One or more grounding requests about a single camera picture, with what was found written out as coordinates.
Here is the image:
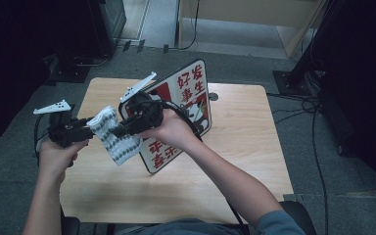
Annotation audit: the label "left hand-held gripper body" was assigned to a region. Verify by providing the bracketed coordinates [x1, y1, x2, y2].
[33, 99, 82, 148]

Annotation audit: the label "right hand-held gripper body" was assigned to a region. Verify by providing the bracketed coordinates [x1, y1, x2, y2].
[119, 71, 165, 134]

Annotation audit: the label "white patterned cloth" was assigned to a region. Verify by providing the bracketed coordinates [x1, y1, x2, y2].
[86, 105, 144, 167]

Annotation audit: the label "panda picture board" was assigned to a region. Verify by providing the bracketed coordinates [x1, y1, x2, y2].
[117, 58, 213, 175]

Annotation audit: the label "person's left hand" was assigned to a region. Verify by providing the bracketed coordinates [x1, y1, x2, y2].
[38, 139, 89, 180]

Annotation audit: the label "person's right hand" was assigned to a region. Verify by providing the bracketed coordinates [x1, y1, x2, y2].
[138, 109, 199, 152]

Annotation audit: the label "black flat stand base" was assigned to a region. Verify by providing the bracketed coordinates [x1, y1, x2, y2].
[45, 53, 92, 84]

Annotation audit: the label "dark curtain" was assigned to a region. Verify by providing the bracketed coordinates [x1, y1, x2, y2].
[319, 0, 376, 212]
[0, 0, 101, 150]

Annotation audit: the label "person's blue-grey shirt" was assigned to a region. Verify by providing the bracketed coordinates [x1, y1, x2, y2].
[114, 210, 307, 235]

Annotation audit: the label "black metal stand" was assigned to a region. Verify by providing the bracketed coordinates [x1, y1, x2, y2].
[272, 0, 344, 97]

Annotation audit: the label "light wooden cabinet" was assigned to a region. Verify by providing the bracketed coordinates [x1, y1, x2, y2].
[177, 0, 327, 60]

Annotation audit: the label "left hand-held gripper cable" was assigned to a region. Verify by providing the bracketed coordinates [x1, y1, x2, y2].
[33, 112, 52, 167]

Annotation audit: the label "hand-held gripper cable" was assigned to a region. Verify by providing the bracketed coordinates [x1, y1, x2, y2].
[136, 99, 247, 235]
[33, 112, 52, 167]

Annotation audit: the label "right hand-held gripper cable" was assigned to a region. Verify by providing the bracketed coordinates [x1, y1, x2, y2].
[136, 99, 247, 235]

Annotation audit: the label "black hanging cable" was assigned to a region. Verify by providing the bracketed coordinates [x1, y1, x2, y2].
[167, 0, 201, 52]

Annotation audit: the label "black floor cables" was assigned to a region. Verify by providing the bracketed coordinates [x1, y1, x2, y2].
[267, 92, 330, 235]

